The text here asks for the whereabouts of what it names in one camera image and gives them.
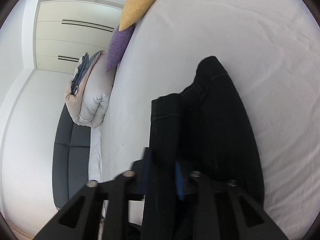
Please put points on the folded blue grey cloth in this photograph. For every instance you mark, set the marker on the folded blue grey cloth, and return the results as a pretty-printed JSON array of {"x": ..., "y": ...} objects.
[{"x": 82, "y": 69}]

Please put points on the purple cushion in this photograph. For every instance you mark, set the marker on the purple cushion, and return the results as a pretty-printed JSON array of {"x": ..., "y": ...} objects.
[{"x": 118, "y": 45}]

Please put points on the dark grey sofa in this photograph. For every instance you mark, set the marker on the dark grey sofa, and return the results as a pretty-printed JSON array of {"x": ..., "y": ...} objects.
[{"x": 70, "y": 159}]

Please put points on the folded beige white duvet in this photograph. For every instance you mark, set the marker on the folded beige white duvet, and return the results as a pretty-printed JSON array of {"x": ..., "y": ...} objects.
[{"x": 89, "y": 104}]

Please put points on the cream wardrobe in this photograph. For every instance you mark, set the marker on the cream wardrobe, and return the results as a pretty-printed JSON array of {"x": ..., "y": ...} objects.
[{"x": 66, "y": 29}]

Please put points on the yellow cushion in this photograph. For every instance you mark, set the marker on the yellow cushion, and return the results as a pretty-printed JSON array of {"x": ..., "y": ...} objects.
[{"x": 133, "y": 11}]

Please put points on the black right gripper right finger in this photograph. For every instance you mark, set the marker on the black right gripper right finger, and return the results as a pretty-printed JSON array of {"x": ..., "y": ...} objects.
[{"x": 179, "y": 181}]

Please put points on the black denim pants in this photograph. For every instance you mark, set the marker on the black denim pants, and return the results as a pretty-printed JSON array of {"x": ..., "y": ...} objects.
[{"x": 204, "y": 128}]

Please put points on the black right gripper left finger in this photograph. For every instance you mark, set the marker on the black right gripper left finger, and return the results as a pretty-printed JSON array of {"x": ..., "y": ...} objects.
[{"x": 142, "y": 171}]

